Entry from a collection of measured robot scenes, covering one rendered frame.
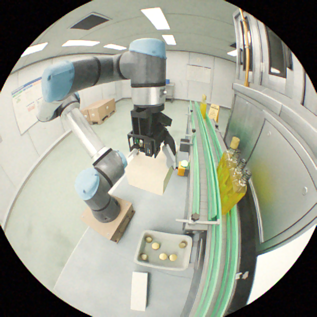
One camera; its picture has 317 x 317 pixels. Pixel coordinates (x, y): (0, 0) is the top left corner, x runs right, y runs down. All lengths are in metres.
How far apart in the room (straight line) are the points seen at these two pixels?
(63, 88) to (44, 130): 3.48
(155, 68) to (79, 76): 0.14
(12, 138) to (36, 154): 0.99
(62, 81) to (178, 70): 6.02
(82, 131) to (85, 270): 0.70
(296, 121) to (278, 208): 0.28
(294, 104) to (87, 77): 0.57
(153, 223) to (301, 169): 0.68
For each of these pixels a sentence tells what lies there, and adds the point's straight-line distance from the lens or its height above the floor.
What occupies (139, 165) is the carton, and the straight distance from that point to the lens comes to 0.36.
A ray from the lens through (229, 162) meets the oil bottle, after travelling 0.50.
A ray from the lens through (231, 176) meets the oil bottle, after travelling 0.47.
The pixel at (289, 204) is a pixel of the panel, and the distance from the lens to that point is 0.43.
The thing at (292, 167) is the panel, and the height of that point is 1.24.
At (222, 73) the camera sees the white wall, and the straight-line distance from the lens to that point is 6.41.
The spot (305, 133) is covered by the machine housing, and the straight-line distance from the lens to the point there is 0.42.
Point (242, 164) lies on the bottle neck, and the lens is 0.45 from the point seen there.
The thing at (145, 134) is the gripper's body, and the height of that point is 1.24.
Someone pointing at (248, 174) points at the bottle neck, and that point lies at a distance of 0.43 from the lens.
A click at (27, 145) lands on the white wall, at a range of 3.50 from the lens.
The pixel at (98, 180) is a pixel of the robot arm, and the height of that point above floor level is 1.06.
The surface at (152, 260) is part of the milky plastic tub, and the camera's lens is 0.60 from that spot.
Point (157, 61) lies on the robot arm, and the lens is 0.24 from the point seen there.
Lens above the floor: 1.37
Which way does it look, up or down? 41 degrees down
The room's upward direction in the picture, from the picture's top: straight up
